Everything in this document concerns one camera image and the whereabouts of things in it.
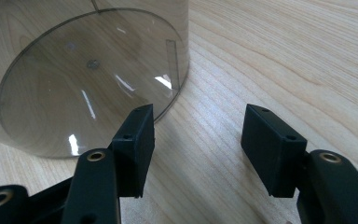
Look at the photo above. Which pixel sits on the clear plastic cup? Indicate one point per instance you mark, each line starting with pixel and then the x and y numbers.
pixel 74 87

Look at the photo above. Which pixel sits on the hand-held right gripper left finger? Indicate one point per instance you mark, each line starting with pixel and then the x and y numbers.
pixel 135 155

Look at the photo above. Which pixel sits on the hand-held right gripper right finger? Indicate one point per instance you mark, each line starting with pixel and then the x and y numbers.
pixel 273 152

